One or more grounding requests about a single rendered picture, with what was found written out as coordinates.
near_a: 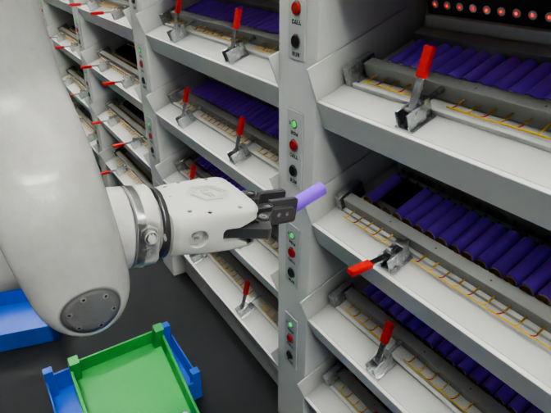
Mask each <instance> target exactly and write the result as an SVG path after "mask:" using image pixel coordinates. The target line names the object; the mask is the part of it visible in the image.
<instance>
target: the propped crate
mask: <svg viewBox="0 0 551 413"><path fill-rule="evenodd" d="M163 332H164V329H163V327H162V323H158V324H155V325H153V331H150V332H148V333H145V334H142V335H140V336H138V337H136V338H132V339H130V340H127V341H125V342H123V343H119V344H117V345H115V346H112V347H109V348H107V349H104V350H102V351H100V352H96V353H94V354H92V355H89V356H86V357H84V358H81V359H78V356H77V355H75V356H72V357H69V358H67V362H68V366H69V370H70V373H71V378H72V381H73V384H74V386H75V391H76V395H77V396H78V399H79V402H80V406H81V409H82V411H83V413H182V412H183V411H187V412H188V413H200V412H199V410H198V407H197V405H196V403H195V401H194V398H193V396H192V394H191V392H190V391H189V387H188V385H187V383H186V382H185V380H184V376H183V375H182V373H181V371H180V367H179V366H178V364H177V362H176V360H175V357H174V355H173V353H172V351H171V348H170V346H169V344H168V342H167V340H166V337H165V335H164V334H163Z"/></svg>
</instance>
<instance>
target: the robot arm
mask: <svg viewBox="0 0 551 413"><path fill-rule="evenodd" d="M285 194H286V191H285V190H284V189H282V188H277V189H269V190H262V191H257V195H256V193H255V192H254V191H251V190H248V191H240V190H238V189H237V188H236V187H235V186H234V185H232V184H231V183H229V182H228V181H226V180H225V179H222V178H219V177H212V178H206V179H194V180H188V181H182V182H177V183H172V184H164V185H161V186H157V187H154V188H149V187H148V186H147V185H145V184H135V185H126V186H117V187H108V188H106V186H105V184H104V181H103V179H102V175H101V172H100V169H99V167H98V163H97V161H96V158H95V156H94V154H93V150H92V148H91V146H90V143H89V140H88V138H87V135H86V133H85V132H84V128H83V125H82V124H81V122H80V118H79V117H78V114H77V112H76V109H75V107H74V105H73V102H72V101H71V97H70V95H69V93H68V91H67V89H66V86H65V84H64V81H63V78H62V77H61V72H60V70H59V67H58V64H57V60H56V58H55V55H54V51H53V49H52V44H51V40H50V38H49V35H48V30H47V26H46V24H45V21H44V18H43V13H42V10H41V7H40V4H39V0H0V293H2V292H6V291H11V290H16V289H22V291H23V293H24V295H25V296H26V298H27V299H28V301H29V303H30V305H31V306H32V308H33V309H34V311H35V312H36V314H37V315H38V316H39V318H40V319H41V320H42V321H43V322H45V323H46V324H47V325H48V326H50V327H51V328H53V329H54V330H56V331H58V332H60V333H62V334H66V335H70V336H75V337H84V336H89V335H93V334H97V333H100V332H102V331H103V330H104V329H107V328H109V327H110V326H111V325H112V324H114V323H115V322H116V321H117V320H118V318H119V317H120V316H121V314H122V312H123V310H124V309H125V307H126V304H127V302H128V299H129V294H130V273H129V268H135V267H137V268H140V267H144V266H148V265H152V264H155V263H156V262H157V261H158V259H160V258H164V257H166V256H167V254H168V255H170V256H174V255H192V254H202V253H209V252H222V251H227V250H232V249H236V248H241V247H246V246H248V245H250V244H252V243H253V242H254V239H255V238H264V239H268V238H270V237H271V226H272V225H278V224H283V223H289V222H293V221H294V220H295V216H296V210H297V205H298V199H297V198H296V197H285ZM256 218H257V221H254V220H255V219H256Z"/></svg>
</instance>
